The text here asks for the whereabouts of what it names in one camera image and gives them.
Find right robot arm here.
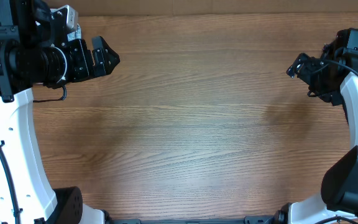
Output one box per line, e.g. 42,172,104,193
266,28,358,223

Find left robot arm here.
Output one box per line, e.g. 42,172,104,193
0,0,120,223

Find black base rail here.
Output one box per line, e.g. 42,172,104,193
106,215,289,224

